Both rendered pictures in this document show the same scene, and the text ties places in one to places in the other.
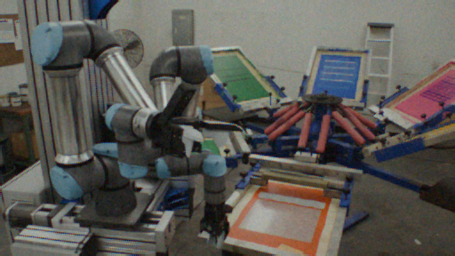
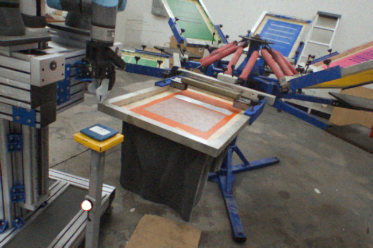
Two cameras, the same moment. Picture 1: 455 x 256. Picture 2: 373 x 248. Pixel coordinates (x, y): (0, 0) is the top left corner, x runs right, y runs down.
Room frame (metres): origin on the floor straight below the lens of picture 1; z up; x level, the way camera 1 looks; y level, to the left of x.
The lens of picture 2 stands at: (0.20, -0.28, 1.46)
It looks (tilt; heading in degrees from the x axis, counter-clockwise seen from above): 22 degrees down; 359
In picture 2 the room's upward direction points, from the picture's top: 12 degrees clockwise
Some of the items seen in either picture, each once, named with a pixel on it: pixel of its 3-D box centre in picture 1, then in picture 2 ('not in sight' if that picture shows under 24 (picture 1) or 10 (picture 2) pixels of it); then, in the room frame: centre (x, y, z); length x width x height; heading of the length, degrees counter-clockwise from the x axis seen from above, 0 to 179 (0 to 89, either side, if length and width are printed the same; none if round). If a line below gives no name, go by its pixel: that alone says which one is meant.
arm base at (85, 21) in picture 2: not in sight; (81, 16); (1.66, 0.34, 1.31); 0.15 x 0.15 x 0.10
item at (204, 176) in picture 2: not in sight; (215, 162); (1.50, -0.46, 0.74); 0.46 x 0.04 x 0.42; 158
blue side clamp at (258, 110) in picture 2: (346, 196); (254, 111); (1.74, -0.64, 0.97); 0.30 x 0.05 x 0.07; 158
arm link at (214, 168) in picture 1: (214, 173); (104, 7); (1.13, 0.04, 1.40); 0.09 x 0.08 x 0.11; 16
